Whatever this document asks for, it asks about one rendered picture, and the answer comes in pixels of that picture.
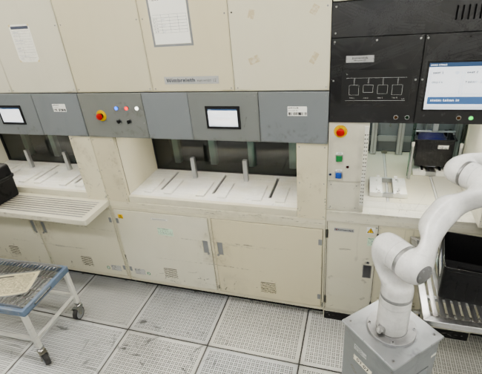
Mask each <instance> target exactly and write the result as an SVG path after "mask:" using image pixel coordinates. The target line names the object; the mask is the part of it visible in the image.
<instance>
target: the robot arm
mask: <svg viewBox="0 0 482 374"><path fill-rule="evenodd" d="M443 173H444V175H445V177H446V178H447V180H449V181H450V182H452V183H454V184H455V185H458V186H460V187H462V188H465V189H466V190H465V191H462V192H460V193H456V194H448V195H443V196H441V197H439V198H438V199H436V200H435V201H434V202H433V203H432V204H431V206H430V207H428V209H427V210H426V211H425V212H424V213H423V215H422V216H421V218H420V220H419V223H418V230H419V233H420V242H419V244H418V245H417V247H414V246H413V245H411V244H410V243H408V242H407V241H405V240H404V239H403V238H401V237H399V236H398V235H396V234H393V233H391V232H385V233H382V234H379V235H378V236H377V237H376V238H375V239H374V241H373V243H372V260H373V263H374V267H375V269H376V271H377V273H378V276H379V278H380V282H381V286H380V297H379V303H378V309H377V310H375V311H373V312H372V313H371V314H370V315H369V317H368V320H367V327H368V330H369V332H370V333H371V335H372V336H373V337H374V338H375V339H376V340H378V341H379V342H380V343H382V344H385V345H387V346H390V347H405V346H408V345H410V344H411V343H412V342H413V341H414V340H415V338H416V335H417V329H416V326H415V324H414V322H413V321H412V320H411V319H410V314H411V309H412V301H413V297H414V292H415V288H414V285H420V284H422V283H425V282H426V281H427V280H428V279H429V278H430V276H431V275H432V273H433V270H434V267H435V261H436V257H437V253H438V248H439V245H440V243H441V241H442V239H443V237H444V236H445V234H446V233H447V232H448V231H449V229H450V228H451V227H452V226H453V225H454V224H455V223H456V222H457V220H458V219H459V218H460V217H461V216H463V215H464V214H465V213H467V212H469V211H471V210H474V209H479V208H482V152H481V153H468V154H461V155H458V156H456V157H453V158H452V159H450V160H449V161H448V162H447V163H446V164H445V166H444V168H443Z"/></svg>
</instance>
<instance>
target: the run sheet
mask: <svg viewBox="0 0 482 374"><path fill-rule="evenodd" d="M40 272H41V269H40V270H35V271H29V272H16V273H9V274H3V275H0V298H6V297H11V296H16V295H21V294H24V293H27V292H28V291H29V290H30V288H31V287H32V286H33V284H34V283H35V282H36V279H37V277H38V276H39V274H40Z"/></svg>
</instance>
